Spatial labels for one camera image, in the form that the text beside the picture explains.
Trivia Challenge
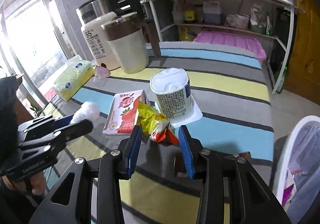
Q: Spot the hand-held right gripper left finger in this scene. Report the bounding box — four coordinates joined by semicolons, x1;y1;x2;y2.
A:
29;125;143;224

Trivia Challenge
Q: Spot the storage box with pink lid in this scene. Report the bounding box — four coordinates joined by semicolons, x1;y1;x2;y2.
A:
192;30;267;61

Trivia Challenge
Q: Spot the person's left hand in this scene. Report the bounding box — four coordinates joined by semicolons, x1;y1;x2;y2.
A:
0;171;46;196

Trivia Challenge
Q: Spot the yellow oil jug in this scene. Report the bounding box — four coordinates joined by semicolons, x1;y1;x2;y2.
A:
179;26;198;42

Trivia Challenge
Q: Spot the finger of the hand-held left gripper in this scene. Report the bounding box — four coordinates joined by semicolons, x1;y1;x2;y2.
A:
17;113;77;139
19;119;94;162

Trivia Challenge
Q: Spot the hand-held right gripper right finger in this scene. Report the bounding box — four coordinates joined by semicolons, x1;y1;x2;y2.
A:
178;125;292;224

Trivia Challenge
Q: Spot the white thermal water dispenser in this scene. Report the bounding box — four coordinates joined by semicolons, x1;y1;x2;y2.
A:
80;13;120;70

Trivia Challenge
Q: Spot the white metal shelf rack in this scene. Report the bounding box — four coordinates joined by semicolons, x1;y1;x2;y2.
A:
139;0;304;95

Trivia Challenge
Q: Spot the yellow cooking oil bottle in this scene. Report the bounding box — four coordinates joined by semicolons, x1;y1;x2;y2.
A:
182;0;197;24

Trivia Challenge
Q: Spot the purple milk carton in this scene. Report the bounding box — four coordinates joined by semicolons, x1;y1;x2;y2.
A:
281;184;297;208

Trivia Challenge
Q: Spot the white yogurt cup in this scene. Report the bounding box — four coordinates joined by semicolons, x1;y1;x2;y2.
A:
149;67;203;127

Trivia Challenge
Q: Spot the trash bin with white rim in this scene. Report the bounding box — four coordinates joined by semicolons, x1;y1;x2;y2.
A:
271;115;320;224

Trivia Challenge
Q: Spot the clear cup with pink lid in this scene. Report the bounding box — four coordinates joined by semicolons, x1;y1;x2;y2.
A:
94;64;110;88

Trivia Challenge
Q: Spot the stainless steel electric kettle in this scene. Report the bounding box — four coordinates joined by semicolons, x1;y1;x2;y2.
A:
76;0;145;26

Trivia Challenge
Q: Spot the green glass bottle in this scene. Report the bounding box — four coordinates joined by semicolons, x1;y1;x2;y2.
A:
275;66;288;94

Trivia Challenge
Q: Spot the striped tablecloth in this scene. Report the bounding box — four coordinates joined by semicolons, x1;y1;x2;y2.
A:
42;42;275;224

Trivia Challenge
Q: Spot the clear plastic bottle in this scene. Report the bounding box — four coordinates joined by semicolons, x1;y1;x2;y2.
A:
172;0;184;25

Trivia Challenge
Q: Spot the yellow wooden door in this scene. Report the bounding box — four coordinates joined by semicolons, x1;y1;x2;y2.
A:
282;0;320;112

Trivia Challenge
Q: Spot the cream jug with brown lid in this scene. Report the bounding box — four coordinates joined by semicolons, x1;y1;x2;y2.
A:
101;12;162;75

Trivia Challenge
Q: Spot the window frame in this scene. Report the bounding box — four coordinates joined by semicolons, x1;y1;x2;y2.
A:
0;0;75;119

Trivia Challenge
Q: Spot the red strawberry milk carton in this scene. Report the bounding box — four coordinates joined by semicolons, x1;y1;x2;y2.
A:
102;89;150;136

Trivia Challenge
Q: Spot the green basin with food bags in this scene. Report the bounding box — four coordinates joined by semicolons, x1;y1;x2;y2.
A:
250;5;274;36

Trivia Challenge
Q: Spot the yellow snack wrapper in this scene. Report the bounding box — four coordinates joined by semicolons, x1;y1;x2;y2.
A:
136;97;180;146

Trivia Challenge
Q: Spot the white tub in plastic bag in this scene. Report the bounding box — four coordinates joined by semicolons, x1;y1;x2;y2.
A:
225;13;250;30

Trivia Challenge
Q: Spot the yellow white tissue pack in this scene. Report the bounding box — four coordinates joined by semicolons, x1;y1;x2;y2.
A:
53;55;95;103

